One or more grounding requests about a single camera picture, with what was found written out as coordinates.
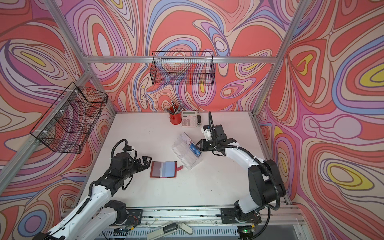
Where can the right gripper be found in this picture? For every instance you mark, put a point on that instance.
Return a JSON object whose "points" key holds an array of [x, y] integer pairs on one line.
{"points": [[203, 145]]}

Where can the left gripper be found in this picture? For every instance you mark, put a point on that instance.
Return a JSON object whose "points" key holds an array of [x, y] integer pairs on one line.
{"points": [[146, 165]]}

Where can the red leather card holder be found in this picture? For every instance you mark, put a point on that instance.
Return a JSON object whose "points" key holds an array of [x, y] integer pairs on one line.
{"points": [[164, 170]]}

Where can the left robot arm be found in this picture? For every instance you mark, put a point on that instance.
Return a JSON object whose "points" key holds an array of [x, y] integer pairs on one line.
{"points": [[98, 210]]}

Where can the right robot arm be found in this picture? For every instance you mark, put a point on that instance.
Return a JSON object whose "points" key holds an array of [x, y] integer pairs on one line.
{"points": [[266, 187]]}

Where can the white VIP card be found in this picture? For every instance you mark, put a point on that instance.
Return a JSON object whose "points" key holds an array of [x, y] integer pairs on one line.
{"points": [[185, 138]]}

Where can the black stapler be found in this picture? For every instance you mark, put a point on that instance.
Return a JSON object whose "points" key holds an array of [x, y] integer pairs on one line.
{"points": [[199, 119]]}

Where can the white pink calculator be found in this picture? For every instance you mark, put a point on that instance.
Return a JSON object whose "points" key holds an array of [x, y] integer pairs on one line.
{"points": [[189, 119]]}

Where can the red pen cup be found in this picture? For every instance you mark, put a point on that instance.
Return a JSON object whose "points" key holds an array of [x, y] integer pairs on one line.
{"points": [[175, 119]]}

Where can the grey handheld device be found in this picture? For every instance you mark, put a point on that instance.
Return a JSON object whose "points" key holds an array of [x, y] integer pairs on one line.
{"points": [[168, 230]]}

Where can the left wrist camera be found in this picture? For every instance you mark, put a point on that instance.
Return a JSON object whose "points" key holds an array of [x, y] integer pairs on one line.
{"points": [[130, 150]]}

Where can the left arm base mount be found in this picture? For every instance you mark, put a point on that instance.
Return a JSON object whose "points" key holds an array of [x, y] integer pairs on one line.
{"points": [[133, 218]]}

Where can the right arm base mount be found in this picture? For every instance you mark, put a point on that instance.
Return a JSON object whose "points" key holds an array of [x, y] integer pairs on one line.
{"points": [[236, 216]]}

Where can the back wire basket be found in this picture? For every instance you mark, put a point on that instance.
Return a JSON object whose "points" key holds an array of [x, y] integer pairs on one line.
{"points": [[183, 68]]}

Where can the wire basket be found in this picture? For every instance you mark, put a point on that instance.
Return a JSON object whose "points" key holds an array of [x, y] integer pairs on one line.
{"points": [[183, 68], [67, 127]]}

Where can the left wire basket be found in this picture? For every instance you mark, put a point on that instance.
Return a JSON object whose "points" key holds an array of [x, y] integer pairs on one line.
{"points": [[67, 127]]}

